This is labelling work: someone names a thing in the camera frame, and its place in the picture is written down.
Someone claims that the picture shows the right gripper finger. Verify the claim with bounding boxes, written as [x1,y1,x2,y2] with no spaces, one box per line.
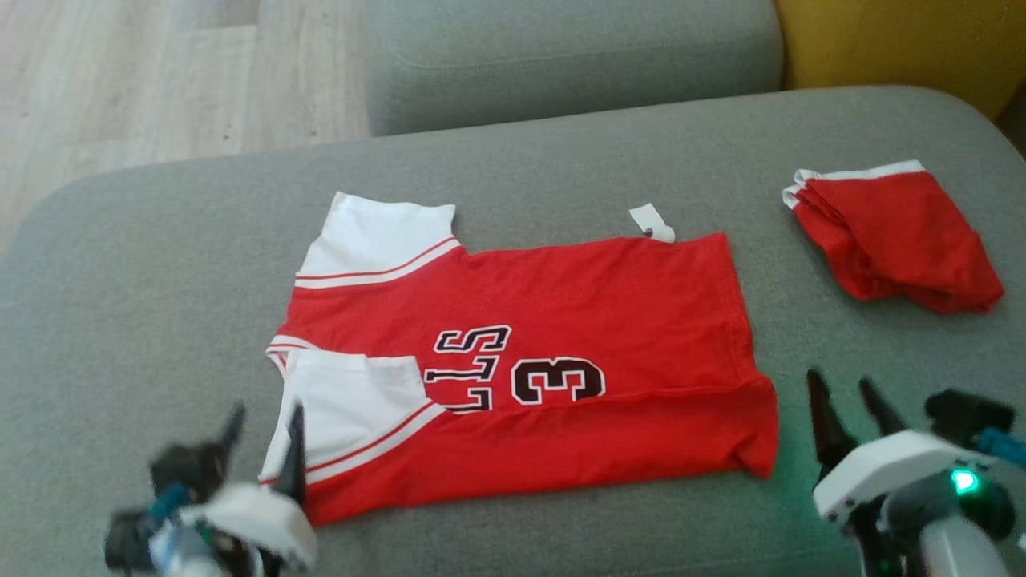
[806,367,858,482]
[858,377,911,438]

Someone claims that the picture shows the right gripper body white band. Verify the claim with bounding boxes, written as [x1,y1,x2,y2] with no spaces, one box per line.
[814,430,995,577]

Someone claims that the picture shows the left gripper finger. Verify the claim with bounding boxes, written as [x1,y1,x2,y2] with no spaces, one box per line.
[277,401,308,507]
[215,403,246,474]

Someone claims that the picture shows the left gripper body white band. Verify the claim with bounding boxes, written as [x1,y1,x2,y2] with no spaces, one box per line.
[151,443,318,575]

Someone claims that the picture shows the red shorts white trim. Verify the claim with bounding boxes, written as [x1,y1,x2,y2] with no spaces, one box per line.
[782,160,1005,315]

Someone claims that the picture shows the red jersey white sleeves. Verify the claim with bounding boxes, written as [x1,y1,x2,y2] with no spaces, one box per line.
[261,191,780,527]

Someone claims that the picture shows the large grey sofa seat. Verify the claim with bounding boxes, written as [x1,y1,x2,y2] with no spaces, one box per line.
[0,86,1026,577]

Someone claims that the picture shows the yellow upholstered seat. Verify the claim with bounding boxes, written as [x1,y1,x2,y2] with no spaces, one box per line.
[776,0,1026,121]

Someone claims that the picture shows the small grey sofa cushion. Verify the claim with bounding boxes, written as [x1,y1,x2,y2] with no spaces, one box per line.
[365,0,785,137]

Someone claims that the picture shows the left arm cable teal plug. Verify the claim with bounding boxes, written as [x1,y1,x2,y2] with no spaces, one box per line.
[148,485,193,526]

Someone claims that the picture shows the arm cable teal plug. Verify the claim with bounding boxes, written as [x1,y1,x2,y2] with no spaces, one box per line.
[148,485,193,526]
[978,427,1026,470]

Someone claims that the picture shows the right arm cable teal plug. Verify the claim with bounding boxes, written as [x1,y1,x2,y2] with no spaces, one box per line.
[978,427,1026,470]

